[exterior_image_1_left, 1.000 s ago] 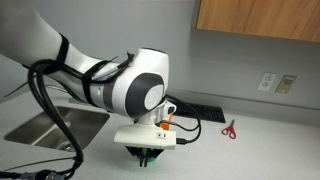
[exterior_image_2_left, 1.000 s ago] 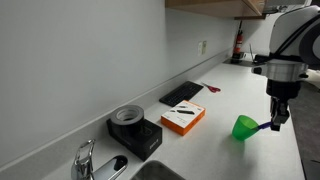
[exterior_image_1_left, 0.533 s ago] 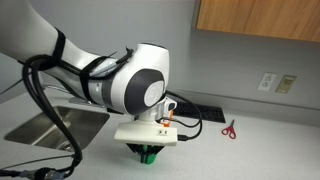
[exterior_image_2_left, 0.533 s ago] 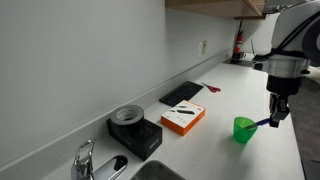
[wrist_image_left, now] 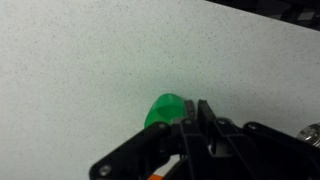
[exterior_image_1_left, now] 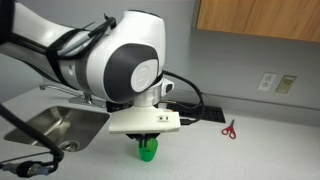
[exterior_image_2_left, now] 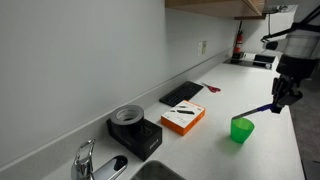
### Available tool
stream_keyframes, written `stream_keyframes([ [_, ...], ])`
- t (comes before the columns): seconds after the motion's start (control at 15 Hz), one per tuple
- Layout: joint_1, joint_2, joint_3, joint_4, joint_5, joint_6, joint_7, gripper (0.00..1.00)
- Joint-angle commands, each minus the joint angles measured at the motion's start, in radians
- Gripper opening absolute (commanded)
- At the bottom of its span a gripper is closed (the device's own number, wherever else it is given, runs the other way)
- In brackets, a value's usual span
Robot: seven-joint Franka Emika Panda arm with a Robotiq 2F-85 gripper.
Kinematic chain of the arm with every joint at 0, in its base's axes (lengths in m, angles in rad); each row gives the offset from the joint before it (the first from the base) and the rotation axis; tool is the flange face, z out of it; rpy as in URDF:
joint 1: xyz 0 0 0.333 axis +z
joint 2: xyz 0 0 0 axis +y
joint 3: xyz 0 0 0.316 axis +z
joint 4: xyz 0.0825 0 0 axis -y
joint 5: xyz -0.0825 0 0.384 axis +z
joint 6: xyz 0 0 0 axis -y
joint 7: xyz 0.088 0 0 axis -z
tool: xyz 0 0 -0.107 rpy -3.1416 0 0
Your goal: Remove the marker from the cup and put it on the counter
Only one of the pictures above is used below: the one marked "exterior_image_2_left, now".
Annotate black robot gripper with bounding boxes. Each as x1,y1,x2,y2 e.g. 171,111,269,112
270,74,304,115

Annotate blue marker pen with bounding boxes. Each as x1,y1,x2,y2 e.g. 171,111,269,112
231,103,276,121

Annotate green plastic cup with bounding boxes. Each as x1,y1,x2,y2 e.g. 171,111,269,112
230,117,256,145

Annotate red fire extinguisher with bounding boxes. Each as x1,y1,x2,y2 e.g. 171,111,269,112
232,20,245,56

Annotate orange and white product box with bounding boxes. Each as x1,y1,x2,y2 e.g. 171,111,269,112
160,99,207,137

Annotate black computer keyboard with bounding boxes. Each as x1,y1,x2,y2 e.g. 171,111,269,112
158,80,205,108

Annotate black cardboard box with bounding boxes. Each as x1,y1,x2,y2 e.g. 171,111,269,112
106,118,164,162

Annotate chrome sink faucet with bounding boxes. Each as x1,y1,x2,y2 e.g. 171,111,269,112
70,138,129,180

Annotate red handled scissors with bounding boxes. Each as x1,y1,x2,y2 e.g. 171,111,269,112
201,81,222,94

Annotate white wall outlet plate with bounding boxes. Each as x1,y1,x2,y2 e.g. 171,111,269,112
196,40,208,57

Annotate wooden wall cabinet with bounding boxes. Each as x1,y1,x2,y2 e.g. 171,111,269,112
164,0,270,20

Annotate grey duct tape roll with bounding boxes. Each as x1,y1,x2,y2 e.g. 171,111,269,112
110,104,146,135

